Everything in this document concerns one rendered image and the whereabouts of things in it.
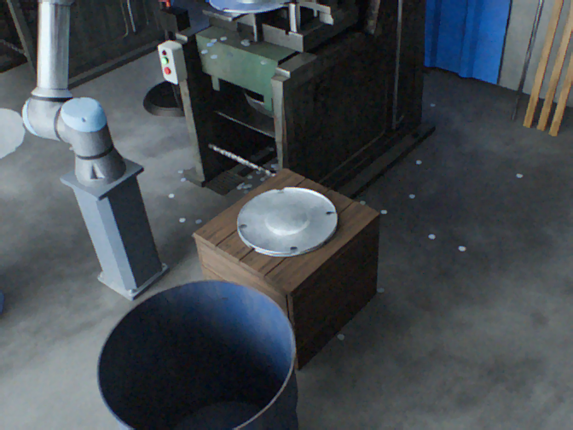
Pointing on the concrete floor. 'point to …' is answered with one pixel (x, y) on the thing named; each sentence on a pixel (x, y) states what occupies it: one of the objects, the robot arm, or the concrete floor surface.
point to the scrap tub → (201, 361)
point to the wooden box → (301, 265)
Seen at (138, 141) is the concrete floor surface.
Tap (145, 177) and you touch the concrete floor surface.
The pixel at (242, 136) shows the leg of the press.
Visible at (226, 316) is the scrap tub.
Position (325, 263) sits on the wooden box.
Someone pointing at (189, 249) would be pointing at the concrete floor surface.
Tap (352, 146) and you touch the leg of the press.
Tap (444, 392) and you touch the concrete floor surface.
